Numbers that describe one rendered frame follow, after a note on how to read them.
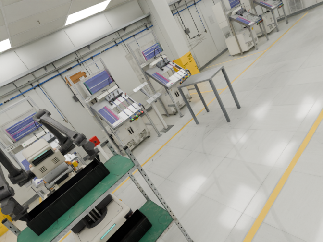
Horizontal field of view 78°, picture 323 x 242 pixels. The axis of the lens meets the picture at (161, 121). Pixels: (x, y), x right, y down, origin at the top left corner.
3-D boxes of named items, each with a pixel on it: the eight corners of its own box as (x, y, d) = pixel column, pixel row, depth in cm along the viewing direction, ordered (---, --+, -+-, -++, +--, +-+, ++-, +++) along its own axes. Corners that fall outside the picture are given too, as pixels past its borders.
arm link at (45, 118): (45, 111, 161) (34, 120, 156) (43, 106, 157) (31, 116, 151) (87, 137, 154) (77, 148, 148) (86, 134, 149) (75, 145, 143)
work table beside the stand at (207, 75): (229, 122, 321) (209, 78, 295) (196, 124, 375) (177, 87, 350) (241, 107, 346) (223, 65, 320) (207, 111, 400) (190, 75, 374)
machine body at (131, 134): (152, 135, 439) (137, 112, 419) (128, 156, 408) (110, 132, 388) (139, 133, 493) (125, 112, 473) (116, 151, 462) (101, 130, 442)
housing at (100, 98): (119, 91, 418) (118, 87, 406) (100, 104, 396) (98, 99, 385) (117, 89, 421) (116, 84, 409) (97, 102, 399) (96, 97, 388)
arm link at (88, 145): (80, 133, 152) (72, 141, 147) (86, 132, 143) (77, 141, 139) (92, 143, 157) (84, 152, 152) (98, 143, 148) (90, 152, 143)
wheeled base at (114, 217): (79, 239, 253) (67, 226, 245) (118, 201, 283) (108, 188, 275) (95, 272, 198) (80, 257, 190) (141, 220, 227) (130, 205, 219)
